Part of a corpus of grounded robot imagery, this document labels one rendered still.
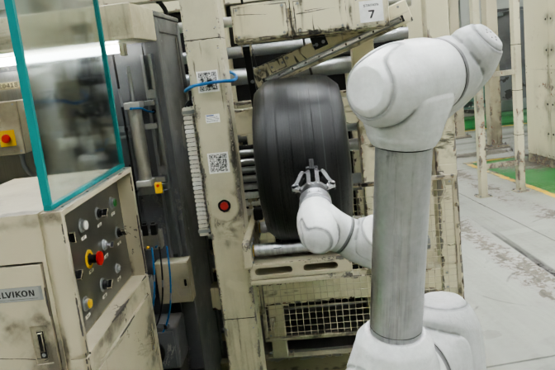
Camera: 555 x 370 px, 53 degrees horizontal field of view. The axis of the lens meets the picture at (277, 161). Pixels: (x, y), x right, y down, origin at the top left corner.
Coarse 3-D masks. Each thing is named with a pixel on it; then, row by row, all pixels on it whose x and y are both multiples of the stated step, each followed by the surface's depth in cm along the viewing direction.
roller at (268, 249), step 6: (294, 240) 199; (300, 240) 199; (258, 246) 199; (264, 246) 199; (270, 246) 198; (276, 246) 198; (282, 246) 198; (288, 246) 198; (294, 246) 197; (300, 246) 197; (258, 252) 198; (264, 252) 198; (270, 252) 198; (276, 252) 198; (282, 252) 198; (288, 252) 198; (294, 252) 198; (300, 252) 198
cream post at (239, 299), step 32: (192, 0) 191; (192, 32) 193; (224, 32) 203; (192, 64) 195; (224, 64) 195; (192, 96) 197; (224, 96) 197; (224, 128) 199; (224, 192) 203; (224, 224) 205; (224, 256) 207; (224, 288) 210; (256, 288) 221; (224, 320) 212; (256, 320) 212; (256, 352) 214
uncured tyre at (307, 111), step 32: (256, 96) 195; (288, 96) 187; (320, 96) 185; (256, 128) 184; (288, 128) 180; (320, 128) 179; (256, 160) 183; (288, 160) 178; (320, 160) 178; (288, 192) 180; (352, 192) 186; (288, 224) 187
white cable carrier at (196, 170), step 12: (192, 108) 201; (192, 120) 204; (192, 132) 201; (192, 144) 201; (192, 156) 202; (192, 168) 203; (192, 180) 204; (204, 192) 208; (204, 204) 205; (204, 216) 206; (204, 228) 207
